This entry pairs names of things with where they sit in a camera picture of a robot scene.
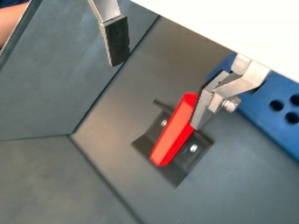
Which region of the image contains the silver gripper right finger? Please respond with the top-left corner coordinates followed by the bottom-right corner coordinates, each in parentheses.
top-left (191, 54), bottom-right (271, 130)

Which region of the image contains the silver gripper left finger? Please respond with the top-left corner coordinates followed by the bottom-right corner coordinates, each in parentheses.
top-left (88, 0), bottom-right (129, 67)

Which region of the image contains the red hexagonal prism peg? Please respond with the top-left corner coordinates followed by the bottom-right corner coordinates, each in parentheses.
top-left (150, 93), bottom-right (199, 166)

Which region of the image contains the blue foam shape-sorter block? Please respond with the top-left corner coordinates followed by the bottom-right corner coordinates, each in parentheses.
top-left (206, 52), bottom-right (299, 163)

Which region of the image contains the dark grey curved cradle stand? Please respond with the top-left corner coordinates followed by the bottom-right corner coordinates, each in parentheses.
top-left (132, 100), bottom-right (214, 187)

